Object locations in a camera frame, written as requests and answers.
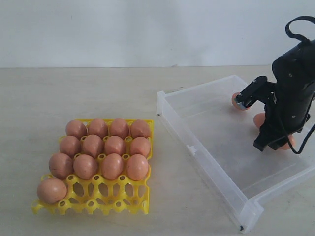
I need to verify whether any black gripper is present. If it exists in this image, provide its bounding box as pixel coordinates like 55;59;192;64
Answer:
253;103;310;150

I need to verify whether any brown egg bin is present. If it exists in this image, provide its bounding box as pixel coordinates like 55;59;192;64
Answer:
59;136;81;158
81;134;104;159
101;153;124;180
37;178;67;204
279;135;296;150

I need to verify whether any brown egg cluster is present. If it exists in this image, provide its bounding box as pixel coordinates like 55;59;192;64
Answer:
73;154;98;180
253;113;265;128
104;136;126;156
231;92;249;111
126;154;149;181
49;152;74;180
129;137;151;157

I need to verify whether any clear plastic bin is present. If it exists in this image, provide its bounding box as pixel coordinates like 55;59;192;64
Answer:
157;75;315;234

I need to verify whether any brown egg cluster front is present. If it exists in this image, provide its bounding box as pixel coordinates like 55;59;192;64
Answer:
104;136;126;156

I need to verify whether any yellow plastic egg tray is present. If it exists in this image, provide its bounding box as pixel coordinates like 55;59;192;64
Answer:
31;119;154;215

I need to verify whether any brown egg bin front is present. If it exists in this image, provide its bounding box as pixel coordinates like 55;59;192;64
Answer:
81;134;104;159

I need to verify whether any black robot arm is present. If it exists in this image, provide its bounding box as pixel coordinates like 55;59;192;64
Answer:
254;41;315;151

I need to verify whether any brown egg cluster back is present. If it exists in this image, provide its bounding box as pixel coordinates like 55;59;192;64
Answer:
231;92;249;111

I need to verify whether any black camera cable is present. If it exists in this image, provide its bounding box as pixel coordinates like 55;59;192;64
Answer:
278;103;315;155

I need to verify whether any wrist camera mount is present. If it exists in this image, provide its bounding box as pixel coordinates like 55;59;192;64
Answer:
236;76;276;107

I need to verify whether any black strap loop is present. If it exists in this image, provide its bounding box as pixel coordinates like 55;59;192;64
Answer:
285;16;315;44

